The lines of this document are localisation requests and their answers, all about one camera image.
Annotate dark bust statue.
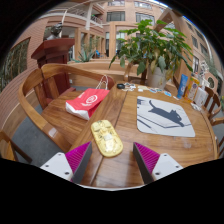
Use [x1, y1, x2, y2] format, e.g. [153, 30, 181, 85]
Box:
[46, 22, 64, 41]

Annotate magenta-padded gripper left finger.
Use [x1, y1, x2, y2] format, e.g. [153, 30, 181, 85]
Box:
[39, 141, 93, 185]

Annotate spiky green agave plant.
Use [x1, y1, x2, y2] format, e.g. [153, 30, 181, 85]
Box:
[78, 44, 98, 64]

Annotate blue tube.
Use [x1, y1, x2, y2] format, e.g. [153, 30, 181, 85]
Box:
[176, 73, 189, 100]

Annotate dark red wooden pedestal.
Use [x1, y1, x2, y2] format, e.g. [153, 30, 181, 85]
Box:
[30, 37, 76, 99]

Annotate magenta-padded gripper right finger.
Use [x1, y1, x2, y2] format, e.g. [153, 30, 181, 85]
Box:
[132, 141, 184, 185]

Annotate red paper shopping bag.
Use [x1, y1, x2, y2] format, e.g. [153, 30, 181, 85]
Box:
[65, 75, 111, 121]

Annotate grey cat-print mouse pad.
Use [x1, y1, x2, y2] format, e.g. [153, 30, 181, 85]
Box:
[136, 95, 196, 138]

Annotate green potted plant white pot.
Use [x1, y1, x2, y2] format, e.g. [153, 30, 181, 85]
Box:
[109, 18, 194, 89]

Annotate small white packet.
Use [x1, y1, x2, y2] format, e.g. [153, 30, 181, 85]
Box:
[190, 102, 203, 112]

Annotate white pump bottle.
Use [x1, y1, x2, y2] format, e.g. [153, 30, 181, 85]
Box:
[194, 87, 209, 108]

